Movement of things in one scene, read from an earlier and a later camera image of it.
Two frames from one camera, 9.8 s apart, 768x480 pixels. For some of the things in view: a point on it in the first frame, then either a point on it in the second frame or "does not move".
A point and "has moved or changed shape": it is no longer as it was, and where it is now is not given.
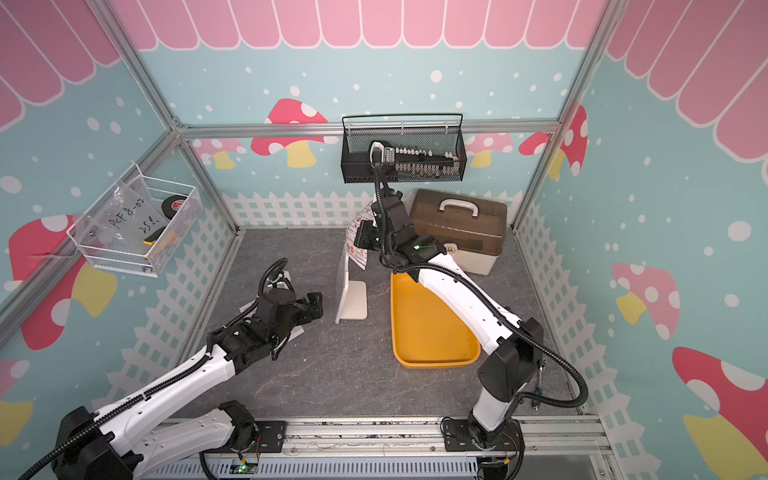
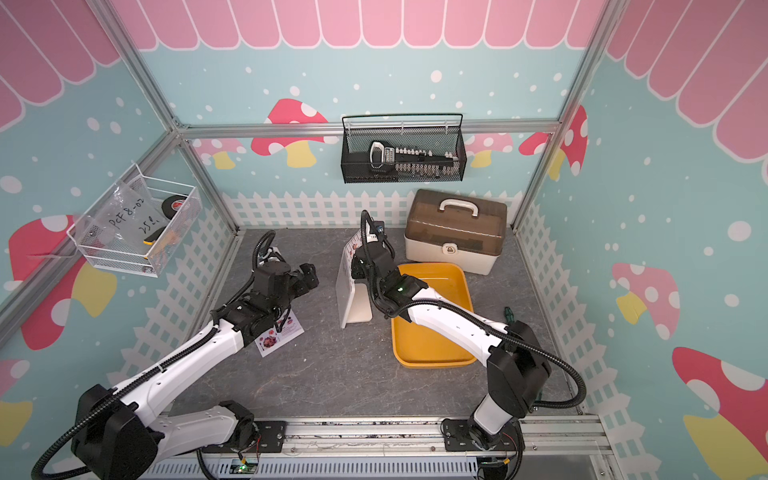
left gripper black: [316, 306] → [310, 275]
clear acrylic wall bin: [140, 225] does not move
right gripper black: [364, 231] → [357, 265]
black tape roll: [167, 205] does not move
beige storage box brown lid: [472, 229] does not move
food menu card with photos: [356, 254] has moved or changed shape
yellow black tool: [150, 240] does not move
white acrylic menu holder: [352, 304] does not move
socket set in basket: [414, 162] does not move
